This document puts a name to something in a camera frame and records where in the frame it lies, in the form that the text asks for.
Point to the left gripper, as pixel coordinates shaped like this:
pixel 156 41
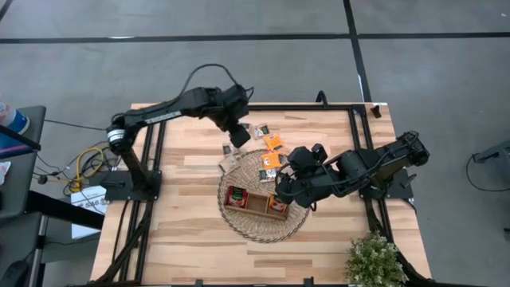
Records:
pixel 235 107

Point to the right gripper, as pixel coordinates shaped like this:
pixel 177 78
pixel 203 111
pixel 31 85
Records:
pixel 307 179

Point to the red strawberry tea packet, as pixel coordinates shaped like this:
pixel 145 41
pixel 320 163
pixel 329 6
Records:
pixel 237 197

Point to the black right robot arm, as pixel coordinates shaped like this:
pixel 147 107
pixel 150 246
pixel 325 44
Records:
pixel 366 167

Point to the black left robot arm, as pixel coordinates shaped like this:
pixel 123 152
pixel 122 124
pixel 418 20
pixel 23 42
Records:
pixel 167 113

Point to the wooden three-compartment box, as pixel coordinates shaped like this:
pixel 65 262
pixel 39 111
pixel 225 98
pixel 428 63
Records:
pixel 257 203

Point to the round woven placemat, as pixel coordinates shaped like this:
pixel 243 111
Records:
pixel 259 233

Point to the black curved clamp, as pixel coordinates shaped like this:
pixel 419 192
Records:
pixel 320 97

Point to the black lever knob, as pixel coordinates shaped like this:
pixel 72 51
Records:
pixel 408 180

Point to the potted white-flowered plant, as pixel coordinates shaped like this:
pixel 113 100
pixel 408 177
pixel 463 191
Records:
pixel 374 263

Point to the white printed cardboard box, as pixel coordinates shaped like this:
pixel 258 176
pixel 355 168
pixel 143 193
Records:
pixel 89 195

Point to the black floor stand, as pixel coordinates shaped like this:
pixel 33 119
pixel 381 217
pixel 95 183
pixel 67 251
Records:
pixel 494 152

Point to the black floor beam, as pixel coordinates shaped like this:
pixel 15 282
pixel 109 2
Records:
pixel 60 209

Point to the black slanted bar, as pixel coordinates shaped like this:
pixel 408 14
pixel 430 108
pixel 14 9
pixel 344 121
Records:
pixel 20 138

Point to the blue and white container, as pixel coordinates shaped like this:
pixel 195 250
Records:
pixel 14 119

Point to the grey side desk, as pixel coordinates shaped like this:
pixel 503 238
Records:
pixel 20 187

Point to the grey low desk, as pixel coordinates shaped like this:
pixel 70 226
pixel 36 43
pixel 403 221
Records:
pixel 20 239

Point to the black aluminium table frame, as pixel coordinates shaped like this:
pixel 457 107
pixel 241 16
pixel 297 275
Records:
pixel 299 107

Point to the small black wedge bracket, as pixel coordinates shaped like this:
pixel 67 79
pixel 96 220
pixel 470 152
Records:
pixel 375 111

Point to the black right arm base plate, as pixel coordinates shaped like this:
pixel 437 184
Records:
pixel 402 191

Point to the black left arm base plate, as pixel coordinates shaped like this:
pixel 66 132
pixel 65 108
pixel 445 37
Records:
pixel 115 185

